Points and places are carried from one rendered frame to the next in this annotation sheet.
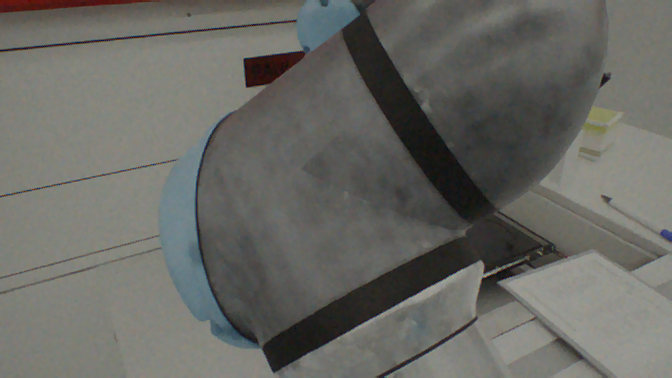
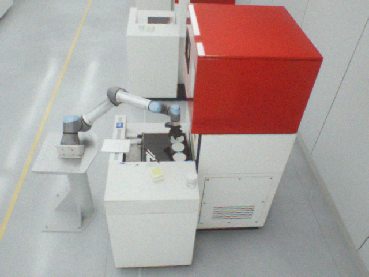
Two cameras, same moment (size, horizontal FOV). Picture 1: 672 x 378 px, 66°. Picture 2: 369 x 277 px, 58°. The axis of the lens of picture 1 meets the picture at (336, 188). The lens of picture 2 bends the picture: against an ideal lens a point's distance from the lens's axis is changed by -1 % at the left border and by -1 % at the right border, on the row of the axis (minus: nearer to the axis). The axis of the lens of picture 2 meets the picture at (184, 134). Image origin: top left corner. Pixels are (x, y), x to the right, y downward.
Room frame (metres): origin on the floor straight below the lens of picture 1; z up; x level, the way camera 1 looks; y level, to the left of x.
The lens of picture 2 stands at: (1.57, -1.77, 2.73)
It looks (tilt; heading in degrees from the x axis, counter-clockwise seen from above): 41 degrees down; 113
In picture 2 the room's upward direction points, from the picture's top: 4 degrees clockwise
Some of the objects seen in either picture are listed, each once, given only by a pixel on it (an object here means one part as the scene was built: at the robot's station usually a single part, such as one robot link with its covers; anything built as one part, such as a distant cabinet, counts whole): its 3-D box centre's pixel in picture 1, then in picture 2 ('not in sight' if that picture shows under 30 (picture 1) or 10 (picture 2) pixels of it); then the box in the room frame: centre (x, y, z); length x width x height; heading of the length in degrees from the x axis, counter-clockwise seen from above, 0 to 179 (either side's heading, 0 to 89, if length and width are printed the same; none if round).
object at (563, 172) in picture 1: (559, 136); (150, 158); (0.72, -0.33, 1.03); 0.06 x 0.04 x 0.13; 30
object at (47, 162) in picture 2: not in sight; (70, 157); (0.00, -0.40, 0.75); 0.45 x 0.44 x 0.13; 26
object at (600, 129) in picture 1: (588, 131); (156, 175); (0.82, -0.43, 1.00); 0.07 x 0.07 x 0.07; 48
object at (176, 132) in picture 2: not in sight; (175, 130); (0.74, 0.00, 1.05); 0.09 x 0.08 x 0.12; 161
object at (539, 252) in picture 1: (455, 287); (142, 148); (0.53, -0.16, 0.90); 0.38 x 0.01 x 0.01; 120
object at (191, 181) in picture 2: not in sight; (191, 180); (1.05, -0.37, 1.01); 0.07 x 0.07 x 0.10
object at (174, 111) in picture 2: not in sight; (174, 112); (0.73, 0.01, 1.21); 0.09 x 0.08 x 0.11; 178
